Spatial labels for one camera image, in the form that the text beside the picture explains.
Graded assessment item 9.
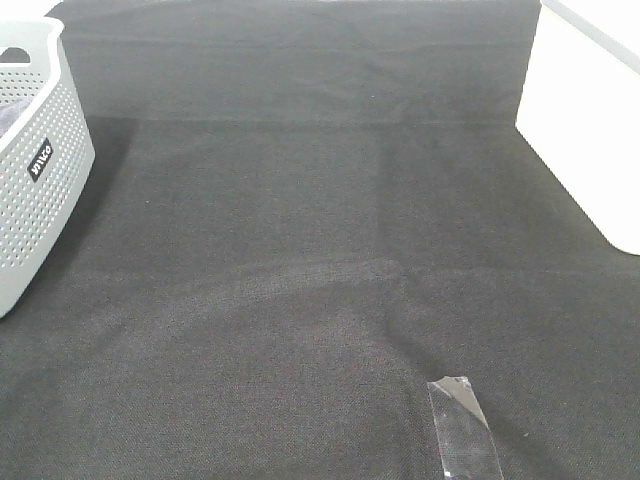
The grey towel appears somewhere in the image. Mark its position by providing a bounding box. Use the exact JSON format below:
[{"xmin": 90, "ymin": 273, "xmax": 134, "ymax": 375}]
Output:
[{"xmin": 0, "ymin": 99, "xmax": 29, "ymax": 137}]

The black table cloth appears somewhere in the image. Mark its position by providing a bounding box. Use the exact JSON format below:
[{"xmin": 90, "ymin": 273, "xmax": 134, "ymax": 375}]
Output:
[{"xmin": 1, "ymin": 1, "xmax": 639, "ymax": 479}]

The clear tape strip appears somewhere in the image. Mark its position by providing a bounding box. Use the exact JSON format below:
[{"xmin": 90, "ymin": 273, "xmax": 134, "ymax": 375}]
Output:
[{"xmin": 428, "ymin": 376, "xmax": 504, "ymax": 480}]

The grey perforated laundry basket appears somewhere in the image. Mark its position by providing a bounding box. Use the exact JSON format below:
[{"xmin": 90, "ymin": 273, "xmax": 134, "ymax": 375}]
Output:
[{"xmin": 1, "ymin": 17, "xmax": 95, "ymax": 314}]

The white woven storage bin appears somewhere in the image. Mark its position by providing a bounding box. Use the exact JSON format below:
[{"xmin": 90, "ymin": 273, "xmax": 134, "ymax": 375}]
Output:
[{"xmin": 515, "ymin": 1, "xmax": 639, "ymax": 255}]

